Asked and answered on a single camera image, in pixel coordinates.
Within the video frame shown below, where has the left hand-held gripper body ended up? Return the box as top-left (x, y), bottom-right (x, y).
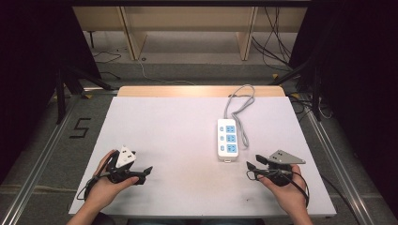
top-left (106, 145), bottom-right (139, 185)

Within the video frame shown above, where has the metal floor rail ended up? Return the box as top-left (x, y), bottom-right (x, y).
top-left (304, 109), bottom-right (377, 225)
top-left (0, 93), bottom-right (83, 225)

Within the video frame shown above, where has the white floor cable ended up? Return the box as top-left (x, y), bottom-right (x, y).
top-left (136, 58), bottom-right (195, 86)

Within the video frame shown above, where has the tangle of dark floor cables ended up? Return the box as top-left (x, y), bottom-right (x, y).
top-left (286, 92), bottom-right (333, 123)

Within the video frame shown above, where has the black metal stand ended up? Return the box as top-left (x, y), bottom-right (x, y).
top-left (54, 64), bottom-right (115, 126)
top-left (268, 58), bottom-right (324, 123)

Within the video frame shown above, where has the person's right hand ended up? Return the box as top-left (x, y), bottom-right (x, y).
top-left (256, 164), bottom-right (310, 215)

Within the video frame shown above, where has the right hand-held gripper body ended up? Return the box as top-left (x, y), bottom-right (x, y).
top-left (264, 149), bottom-right (307, 188)

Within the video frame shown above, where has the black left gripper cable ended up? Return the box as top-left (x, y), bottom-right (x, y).
top-left (76, 157), bottom-right (115, 202)

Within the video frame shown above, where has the bundle of black floor cables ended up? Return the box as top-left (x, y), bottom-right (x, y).
top-left (251, 7), bottom-right (294, 72)

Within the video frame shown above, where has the wooden table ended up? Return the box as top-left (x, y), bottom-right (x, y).
top-left (116, 85), bottom-right (286, 98)

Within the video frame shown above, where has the person's left hand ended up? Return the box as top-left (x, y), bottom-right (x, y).
top-left (84, 149), bottom-right (140, 214)

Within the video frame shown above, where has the grey power strip cable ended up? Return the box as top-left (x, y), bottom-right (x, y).
top-left (223, 83), bottom-right (256, 150)

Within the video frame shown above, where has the black curtain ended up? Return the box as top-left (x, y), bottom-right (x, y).
top-left (0, 0), bottom-right (103, 186)
top-left (288, 0), bottom-right (398, 218)

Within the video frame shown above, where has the white table mat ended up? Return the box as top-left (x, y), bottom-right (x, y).
top-left (68, 96), bottom-right (338, 218)

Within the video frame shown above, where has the light wooden shelf unit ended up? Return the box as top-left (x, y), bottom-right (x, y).
top-left (72, 6), bottom-right (310, 62)

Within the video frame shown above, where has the thin black floor cable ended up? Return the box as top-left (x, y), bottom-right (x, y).
top-left (92, 50), bottom-right (123, 81)

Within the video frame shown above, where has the white power strip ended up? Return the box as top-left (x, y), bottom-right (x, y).
top-left (217, 118), bottom-right (240, 164)

